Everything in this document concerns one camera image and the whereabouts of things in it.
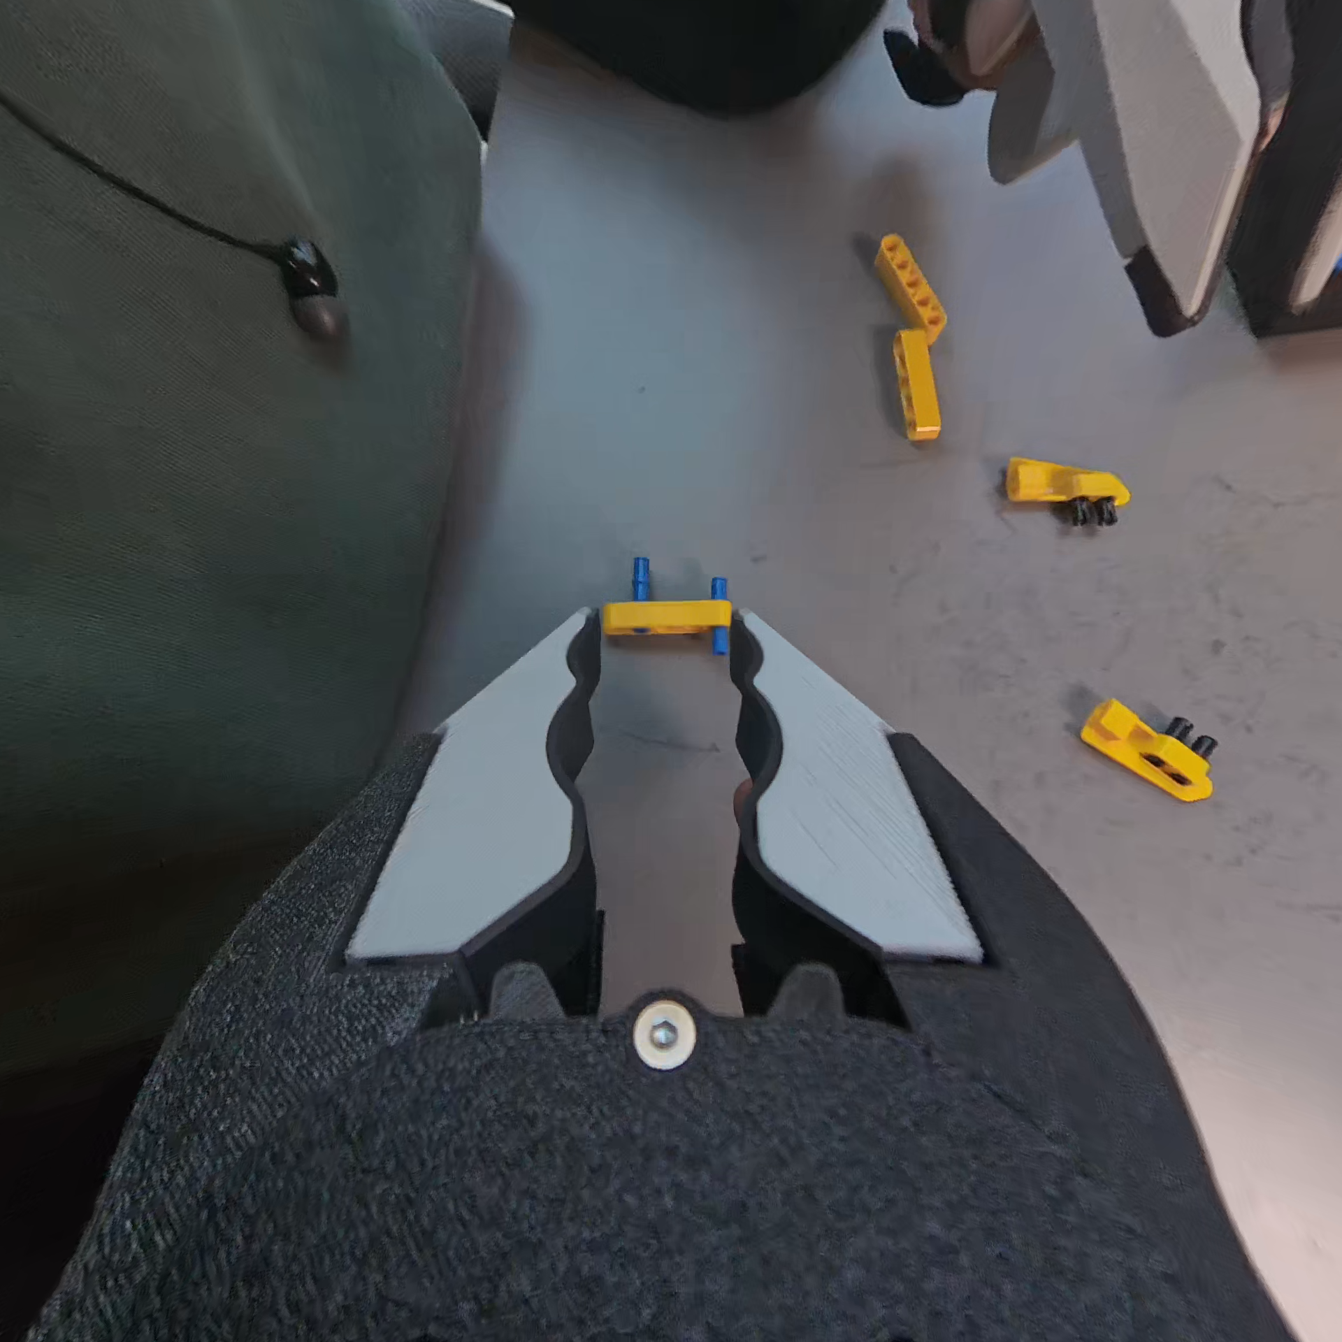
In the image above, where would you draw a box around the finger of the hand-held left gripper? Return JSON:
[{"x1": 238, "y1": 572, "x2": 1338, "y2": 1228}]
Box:
[
  {"x1": 986, "y1": 0, "x2": 1265, "y2": 338},
  {"x1": 1226, "y1": 0, "x2": 1342, "y2": 339}
]

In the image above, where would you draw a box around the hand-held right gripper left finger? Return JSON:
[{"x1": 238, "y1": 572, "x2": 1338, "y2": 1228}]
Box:
[{"x1": 347, "y1": 609, "x2": 601, "y2": 961}]

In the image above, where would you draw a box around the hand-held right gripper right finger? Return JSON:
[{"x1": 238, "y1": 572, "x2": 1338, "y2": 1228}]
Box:
[{"x1": 730, "y1": 609, "x2": 986, "y2": 964}]

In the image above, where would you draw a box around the yellow curved lego panel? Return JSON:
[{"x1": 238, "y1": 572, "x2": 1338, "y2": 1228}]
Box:
[
  {"x1": 1004, "y1": 456, "x2": 1132, "y2": 508},
  {"x1": 1081, "y1": 698, "x2": 1218, "y2": 803}
]

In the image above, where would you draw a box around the yellow lego beam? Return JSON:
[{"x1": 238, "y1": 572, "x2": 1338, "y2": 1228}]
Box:
[
  {"x1": 601, "y1": 599, "x2": 734, "y2": 637},
  {"x1": 892, "y1": 329, "x2": 943, "y2": 443},
  {"x1": 875, "y1": 233, "x2": 947, "y2": 344}
]

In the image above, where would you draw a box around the person's left forearm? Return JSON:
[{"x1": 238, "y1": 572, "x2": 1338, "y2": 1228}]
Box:
[{"x1": 510, "y1": 0, "x2": 890, "y2": 117}]

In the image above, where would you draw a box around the person's left hand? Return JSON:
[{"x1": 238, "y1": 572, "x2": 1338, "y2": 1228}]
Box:
[{"x1": 907, "y1": 0, "x2": 1041, "y2": 91}]

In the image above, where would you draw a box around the grey mesh chair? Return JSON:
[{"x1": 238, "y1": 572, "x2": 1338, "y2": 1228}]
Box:
[{"x1": 399, "y1": 0, "x2": 517, "y2": 136}]

